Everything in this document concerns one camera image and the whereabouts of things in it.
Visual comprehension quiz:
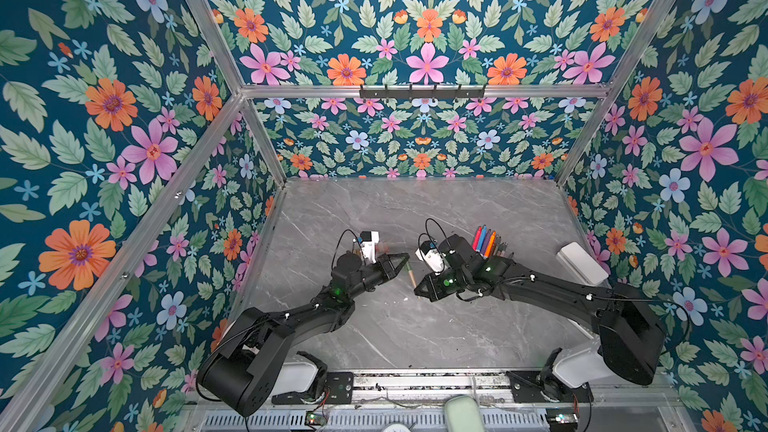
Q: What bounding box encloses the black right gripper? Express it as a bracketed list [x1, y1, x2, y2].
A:
[411, 267, 471, 303]

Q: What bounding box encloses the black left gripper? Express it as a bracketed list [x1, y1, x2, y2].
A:
[347, 252, 410, 303]

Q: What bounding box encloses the green cap beige pen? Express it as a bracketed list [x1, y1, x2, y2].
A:
[407, 263, 417, 288]

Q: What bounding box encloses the purple marker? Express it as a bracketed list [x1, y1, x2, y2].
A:
[479, 229, 493, 255]

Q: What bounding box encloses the pink highlighter marker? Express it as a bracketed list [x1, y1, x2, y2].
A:
[472, 226, 483, 252]

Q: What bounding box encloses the orange marker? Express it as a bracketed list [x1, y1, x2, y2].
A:
[485, 231, 497, 258]

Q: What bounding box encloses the brown pen clear grip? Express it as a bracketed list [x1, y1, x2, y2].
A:
[493, 235, 502, 255]

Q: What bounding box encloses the blue marker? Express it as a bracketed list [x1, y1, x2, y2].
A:
[475, 225, 488, 252]

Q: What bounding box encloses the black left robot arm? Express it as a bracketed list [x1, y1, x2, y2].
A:
[196, 252, 410, 416]

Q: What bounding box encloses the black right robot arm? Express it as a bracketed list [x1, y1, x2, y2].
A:
[414, 234, 667, 401]

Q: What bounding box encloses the pale green rounded object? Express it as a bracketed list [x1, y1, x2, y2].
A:
[443, 395, 485, 432]

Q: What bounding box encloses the white rectangular box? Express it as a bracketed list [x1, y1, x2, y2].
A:
[556, 242, 609, 286]

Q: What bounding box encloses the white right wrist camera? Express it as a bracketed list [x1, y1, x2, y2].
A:
[416, 241, 445, 274]

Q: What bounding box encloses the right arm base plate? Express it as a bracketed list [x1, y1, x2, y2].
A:
[505, 369, 594, 404]

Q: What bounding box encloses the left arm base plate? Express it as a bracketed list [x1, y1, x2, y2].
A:
[270, 372, 355, 405]

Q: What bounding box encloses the black wall hook rail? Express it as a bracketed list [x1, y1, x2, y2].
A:
[358, 84, 486, 101]

